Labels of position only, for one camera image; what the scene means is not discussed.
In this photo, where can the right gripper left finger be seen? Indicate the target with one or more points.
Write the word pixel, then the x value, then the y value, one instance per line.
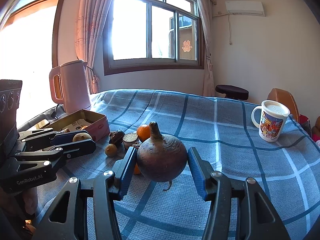
pixel 108 187

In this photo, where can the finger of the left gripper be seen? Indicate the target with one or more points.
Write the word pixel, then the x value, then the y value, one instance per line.
pixel 70 149
pixel 47 137

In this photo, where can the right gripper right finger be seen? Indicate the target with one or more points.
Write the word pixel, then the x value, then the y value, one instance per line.
pixel 214 187

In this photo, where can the brownish fruit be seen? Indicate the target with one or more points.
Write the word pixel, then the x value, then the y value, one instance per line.
pixel 81 136

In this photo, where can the orange fruit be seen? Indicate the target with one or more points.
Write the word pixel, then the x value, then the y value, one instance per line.
pixel 143 132
pixel 136 170

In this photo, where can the small yellowish round fruit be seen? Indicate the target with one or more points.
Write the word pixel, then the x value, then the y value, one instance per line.
pixel 111 150

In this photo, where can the dark shriveled fruit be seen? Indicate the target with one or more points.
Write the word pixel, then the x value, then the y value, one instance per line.
pixel 116 137

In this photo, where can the rectangular metal tin box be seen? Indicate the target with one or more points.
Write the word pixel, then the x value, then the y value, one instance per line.
pixel 94 123

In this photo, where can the pink electric kettle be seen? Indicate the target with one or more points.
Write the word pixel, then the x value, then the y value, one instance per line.
pixel 73 85

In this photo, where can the cut round fruit half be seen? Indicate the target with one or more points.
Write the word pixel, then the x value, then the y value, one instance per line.
pixel 129 139

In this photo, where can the white printed mug with lid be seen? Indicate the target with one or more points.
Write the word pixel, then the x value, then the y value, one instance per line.
pixel 272 119

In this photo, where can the dark round stool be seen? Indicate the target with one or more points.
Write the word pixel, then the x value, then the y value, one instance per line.
pixel 232 92

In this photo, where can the brown leather armchair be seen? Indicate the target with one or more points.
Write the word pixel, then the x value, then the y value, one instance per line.
pixel 287 99

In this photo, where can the pink left curtain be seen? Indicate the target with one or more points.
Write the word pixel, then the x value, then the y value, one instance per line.
pixel 90 23

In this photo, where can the pink curtain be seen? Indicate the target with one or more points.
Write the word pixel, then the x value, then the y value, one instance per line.
pixel 90 23
pixel 205 8

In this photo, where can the pink right curtain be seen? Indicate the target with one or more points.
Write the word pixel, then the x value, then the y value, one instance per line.
pixel 205 8

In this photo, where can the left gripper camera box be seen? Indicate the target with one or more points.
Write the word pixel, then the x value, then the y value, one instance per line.
pixel 10 97

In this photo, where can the window with wooden frame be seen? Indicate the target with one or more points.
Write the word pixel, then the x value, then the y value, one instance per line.
pixel 152 35

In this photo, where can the white wall air conditioner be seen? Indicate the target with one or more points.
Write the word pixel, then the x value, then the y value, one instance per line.
pixel 249 8

